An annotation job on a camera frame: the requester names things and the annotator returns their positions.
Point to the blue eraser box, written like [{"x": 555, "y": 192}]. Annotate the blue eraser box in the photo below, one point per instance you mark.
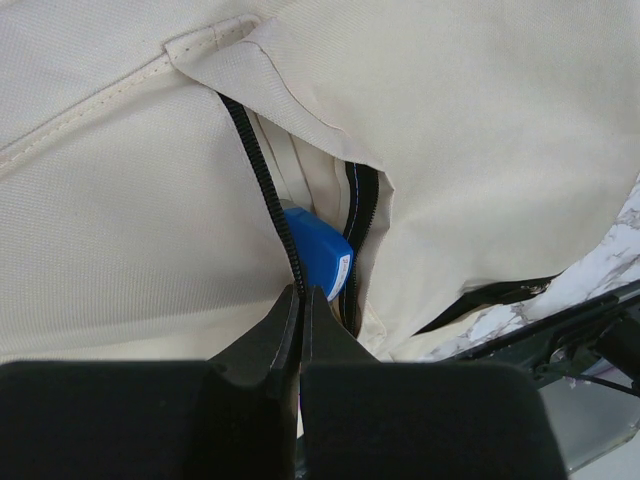
[{"x": 325, "y": 254}]

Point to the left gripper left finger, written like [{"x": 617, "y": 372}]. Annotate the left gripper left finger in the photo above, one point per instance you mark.
[{"x": 229, "y": 417}]

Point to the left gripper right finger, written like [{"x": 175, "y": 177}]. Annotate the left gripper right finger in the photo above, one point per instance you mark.
[{"x": 367, "y": 419}]

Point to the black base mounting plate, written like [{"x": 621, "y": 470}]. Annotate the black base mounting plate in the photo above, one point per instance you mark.
[{"x": 566, "y": 343}]

